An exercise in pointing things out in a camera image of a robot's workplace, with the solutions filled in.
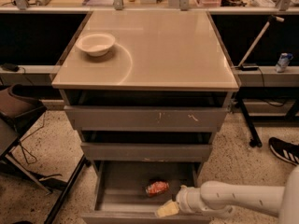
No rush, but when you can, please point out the black white sneaker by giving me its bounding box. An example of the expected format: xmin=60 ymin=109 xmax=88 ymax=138
xmin=268 ymin=137 xmax=299 ymax=165

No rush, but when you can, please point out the black table leg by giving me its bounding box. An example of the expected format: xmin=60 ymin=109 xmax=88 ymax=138
xmin=237 ymin=97 xmax=263 ymax=147
xmin=44 ymin=156 xmax=88 ymax=224

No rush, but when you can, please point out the grey drawer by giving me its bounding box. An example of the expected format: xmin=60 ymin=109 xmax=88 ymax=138
xmin=64 ymin=105 xmax=227 ymax=132
xmin=82 ymin=161 xmax=210 ymax=224
xmin=81 ymin=143 xmax=212 ymax=162

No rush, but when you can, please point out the white stick with black tip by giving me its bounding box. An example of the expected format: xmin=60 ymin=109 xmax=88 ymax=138
xmin=236 ymin=15 xmax=284 ymax=70

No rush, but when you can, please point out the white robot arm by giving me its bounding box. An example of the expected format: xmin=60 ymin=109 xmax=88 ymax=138
xmin=155 ymin=167 xmax=299 ymax=224

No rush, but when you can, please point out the blue white can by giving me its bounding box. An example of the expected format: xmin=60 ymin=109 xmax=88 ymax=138
xmin=276 ymin=52 xmax=293 ymax=73

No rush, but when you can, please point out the white bowl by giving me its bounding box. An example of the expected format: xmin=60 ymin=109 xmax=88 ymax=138
xmin=76 ymin=33 xmax=116 ymax=57

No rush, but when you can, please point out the black table leg left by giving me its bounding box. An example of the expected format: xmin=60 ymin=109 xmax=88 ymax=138
xmin=44 ymin=156 xmax=88 ymax=224

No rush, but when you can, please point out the black table leg right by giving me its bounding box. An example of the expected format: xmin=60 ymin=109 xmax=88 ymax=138
xmin=237 ymin=97 xmax=263 ymax=147

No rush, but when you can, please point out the top grey drawer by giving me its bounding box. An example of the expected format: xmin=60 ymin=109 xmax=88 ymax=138
xmin=64 ymin=105 xmax=227 ymax=132

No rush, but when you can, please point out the bottom grey drawer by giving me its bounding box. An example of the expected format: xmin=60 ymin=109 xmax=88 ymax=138
xmin=82 ymin=161 xmax=210 ymax=224

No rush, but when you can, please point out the grey drawer cabinet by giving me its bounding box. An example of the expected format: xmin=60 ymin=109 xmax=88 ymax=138
xmin=50 ymin=9 xmax=240 ymax=224

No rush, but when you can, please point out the middle grey drawer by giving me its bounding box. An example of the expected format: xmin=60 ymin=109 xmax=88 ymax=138
xmin=81 ymin=143 xmax=212 ymax=162

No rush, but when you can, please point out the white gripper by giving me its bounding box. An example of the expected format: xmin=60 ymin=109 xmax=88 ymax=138
xmin=155 ymin=186 xmax=203 ymax=217

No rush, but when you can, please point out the dark chair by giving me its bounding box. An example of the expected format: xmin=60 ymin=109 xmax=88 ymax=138
xmin=0 ymin=85 xmax=51 ymax=193

